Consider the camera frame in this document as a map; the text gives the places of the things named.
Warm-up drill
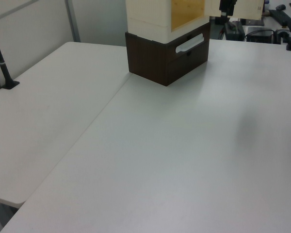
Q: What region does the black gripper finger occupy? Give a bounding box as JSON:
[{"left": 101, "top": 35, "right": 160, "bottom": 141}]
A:
[
  {"left": 227, "top": 0, "right": 236, "bottom": 17},
  {"left": 219, "top": 0, "right": 228, "bottom": 18}
]

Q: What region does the cream cabinet door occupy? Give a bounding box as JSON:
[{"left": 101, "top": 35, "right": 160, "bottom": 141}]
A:
[{"left": 209, "top": 0, "right": 262, "bottom": 20}]

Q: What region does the cream plastic cabinet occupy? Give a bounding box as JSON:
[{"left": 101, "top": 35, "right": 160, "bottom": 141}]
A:
[{"left": 125, "top": 0, "right": 210, "bottom": 45}]

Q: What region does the black monitor stand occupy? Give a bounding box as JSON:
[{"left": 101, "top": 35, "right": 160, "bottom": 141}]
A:
[{"left": 239, "top": 17, "right": 265, "bottom": 27}]

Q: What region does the black electronics box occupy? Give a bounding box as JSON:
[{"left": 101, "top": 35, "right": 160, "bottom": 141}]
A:
[{"left": 246, "top": 28, "right": 275, "bottom": 44}]

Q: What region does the black keyboard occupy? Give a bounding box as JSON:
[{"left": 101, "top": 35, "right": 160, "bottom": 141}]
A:
[{"left": 268, "top": 9, "right": 291, "bottom": 25}]

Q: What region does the dark brown drawer box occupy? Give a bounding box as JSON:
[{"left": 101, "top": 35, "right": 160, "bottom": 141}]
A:
[{"left": 124, "top": 22, "right": 211, "bottom": 87}]

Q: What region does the black bag with cables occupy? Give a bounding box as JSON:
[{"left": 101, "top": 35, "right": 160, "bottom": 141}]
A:
[{"left": 223, "top": 20, "right": 246, "bottom": 41}]

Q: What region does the white drawer handle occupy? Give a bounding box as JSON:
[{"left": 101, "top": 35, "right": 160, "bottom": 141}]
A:
[{"left": 175, "top": 33, "right": 205, "bottom": 54}]

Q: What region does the grey aluminium frame post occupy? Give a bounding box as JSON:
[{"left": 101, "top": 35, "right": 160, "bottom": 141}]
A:
[{"left": 65, "top": 0, "right": 81, "bottom": 43}]

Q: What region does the black camera stand pole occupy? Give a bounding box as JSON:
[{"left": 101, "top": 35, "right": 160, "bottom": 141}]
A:
[{"left": 0, "top": 21, "right": 20, "bottom": 91}]

